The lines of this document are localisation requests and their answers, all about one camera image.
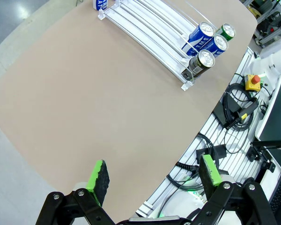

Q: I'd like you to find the yellow emergency stop button box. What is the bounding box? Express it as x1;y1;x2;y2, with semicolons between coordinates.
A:
244;74;263;91

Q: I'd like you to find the black camera bracket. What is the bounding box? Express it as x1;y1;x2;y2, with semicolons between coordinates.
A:
247;140;281;174

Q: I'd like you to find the black power cable with plug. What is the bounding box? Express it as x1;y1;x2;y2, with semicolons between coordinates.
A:
166;133;216;191

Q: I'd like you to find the small black box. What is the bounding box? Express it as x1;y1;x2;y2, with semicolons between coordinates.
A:
196;144;227;165

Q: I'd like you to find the black power adapter brick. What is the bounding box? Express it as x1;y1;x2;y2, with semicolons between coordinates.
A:
212;93;241;128

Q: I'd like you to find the black Pepsi can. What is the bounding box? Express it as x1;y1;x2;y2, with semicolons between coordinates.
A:
181;49;215;78

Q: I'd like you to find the coiled black cable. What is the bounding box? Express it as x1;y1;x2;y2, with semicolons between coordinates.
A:
222;83;256;132

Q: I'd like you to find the aluminium frame equipment cart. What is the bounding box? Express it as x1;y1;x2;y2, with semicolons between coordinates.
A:
248;0;281;48

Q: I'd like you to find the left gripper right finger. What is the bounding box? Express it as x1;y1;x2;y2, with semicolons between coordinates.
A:
192;154;278;225

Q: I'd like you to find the blue Pocari Sweat can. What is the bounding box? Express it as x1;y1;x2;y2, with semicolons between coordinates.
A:
93;0;108;11
201;34;229;59
181;22;216;56

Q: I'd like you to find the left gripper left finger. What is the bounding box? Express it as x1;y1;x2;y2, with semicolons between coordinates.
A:
35;159;117;225

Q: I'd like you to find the green Chilsung cider can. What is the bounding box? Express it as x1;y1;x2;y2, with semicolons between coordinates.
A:
215;22;237;42

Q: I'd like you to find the white can dispenser rack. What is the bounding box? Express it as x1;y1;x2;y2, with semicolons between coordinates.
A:
97;0;216;91

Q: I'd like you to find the black enabling handle yellow label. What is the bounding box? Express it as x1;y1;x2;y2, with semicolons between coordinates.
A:
225;97;259;130

